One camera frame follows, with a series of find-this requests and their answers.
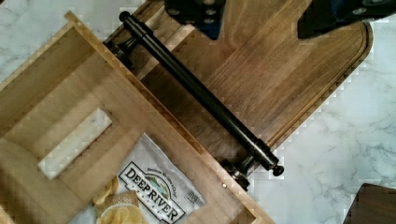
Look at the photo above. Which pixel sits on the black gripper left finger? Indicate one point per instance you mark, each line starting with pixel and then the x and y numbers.
pixel 205 15

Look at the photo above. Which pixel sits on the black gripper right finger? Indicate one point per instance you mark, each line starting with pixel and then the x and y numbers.
pixel 324 16

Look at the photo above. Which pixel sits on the black bar drawer handle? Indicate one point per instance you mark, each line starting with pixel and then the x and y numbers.
pixel 257 150

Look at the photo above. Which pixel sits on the light wooden drawer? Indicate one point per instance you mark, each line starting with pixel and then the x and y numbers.
pixel 49 95

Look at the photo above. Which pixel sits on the walnut wooden cutting board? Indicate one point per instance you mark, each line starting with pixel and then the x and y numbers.
pixel 258 68

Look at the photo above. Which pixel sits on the Deep River chips bag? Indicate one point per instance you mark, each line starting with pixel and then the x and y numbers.
pixel 149 180

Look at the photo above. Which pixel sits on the dark wooden corner object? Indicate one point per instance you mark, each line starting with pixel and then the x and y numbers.
pixel 373 204

